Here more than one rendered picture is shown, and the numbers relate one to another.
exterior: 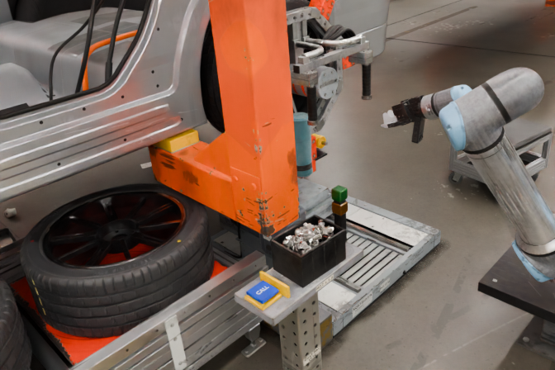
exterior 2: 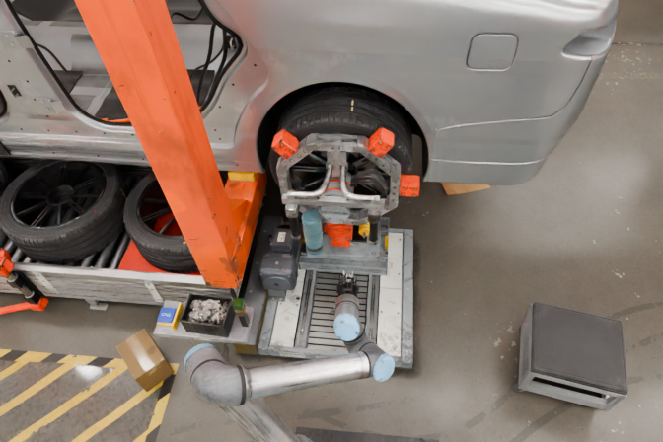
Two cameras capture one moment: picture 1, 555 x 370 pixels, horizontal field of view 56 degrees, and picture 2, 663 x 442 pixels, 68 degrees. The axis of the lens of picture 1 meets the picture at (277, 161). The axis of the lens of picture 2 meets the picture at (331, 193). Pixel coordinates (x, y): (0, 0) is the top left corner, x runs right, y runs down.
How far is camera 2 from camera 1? 2.01 m
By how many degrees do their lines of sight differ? 46
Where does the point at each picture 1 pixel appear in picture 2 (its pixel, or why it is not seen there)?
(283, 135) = (212, 248)
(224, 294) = (190, 287)
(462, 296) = (354, 415)
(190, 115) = (245, 165)
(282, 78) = (205, 222)
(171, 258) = (168, 251)
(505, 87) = (195, 380)
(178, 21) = (239, 106)
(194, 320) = (167, 288)
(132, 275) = (145, 245)
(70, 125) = not seen: hidden behind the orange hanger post
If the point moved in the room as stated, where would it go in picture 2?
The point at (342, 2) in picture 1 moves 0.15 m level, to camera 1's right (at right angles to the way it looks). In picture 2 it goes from (451, 132) to (478, 150)
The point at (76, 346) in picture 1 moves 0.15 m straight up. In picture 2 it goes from (132, 249) to (122, 233)
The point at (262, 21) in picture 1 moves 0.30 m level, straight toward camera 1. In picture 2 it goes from (177, 190) to (97, 237)
